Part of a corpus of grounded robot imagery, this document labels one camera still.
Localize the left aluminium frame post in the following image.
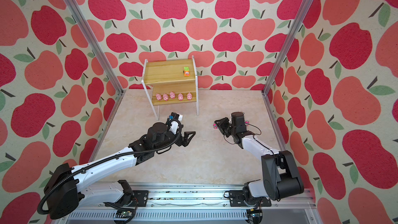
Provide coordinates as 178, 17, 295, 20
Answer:
63, 0, 124, 97

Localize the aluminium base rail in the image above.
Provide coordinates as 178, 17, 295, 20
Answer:
55, 181, 324, 224

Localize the two-tier wooden shelf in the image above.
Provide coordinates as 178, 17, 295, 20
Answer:
141, 57, 199, 120

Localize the aluminium frame post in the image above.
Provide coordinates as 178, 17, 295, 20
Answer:
63, 0, 124, 97
262, 0, 314, 99

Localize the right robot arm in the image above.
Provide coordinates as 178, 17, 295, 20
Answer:
215, 112, 305, 206

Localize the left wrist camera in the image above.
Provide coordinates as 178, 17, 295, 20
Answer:
166, 112, 183, 134

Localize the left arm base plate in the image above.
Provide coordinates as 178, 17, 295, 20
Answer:
107, 189, 149, 207

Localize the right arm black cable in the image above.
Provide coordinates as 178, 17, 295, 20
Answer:
222, 122, 280, 156

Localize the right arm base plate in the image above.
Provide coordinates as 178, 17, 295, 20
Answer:
223, 190, 272, 208

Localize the right aluminium frame post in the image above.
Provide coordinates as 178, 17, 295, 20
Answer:
262, 0, 314, 99

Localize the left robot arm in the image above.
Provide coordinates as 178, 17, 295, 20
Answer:
37, 119, 196, 220

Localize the green orange toy truck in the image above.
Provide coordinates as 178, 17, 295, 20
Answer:
183, 66, 190, 77

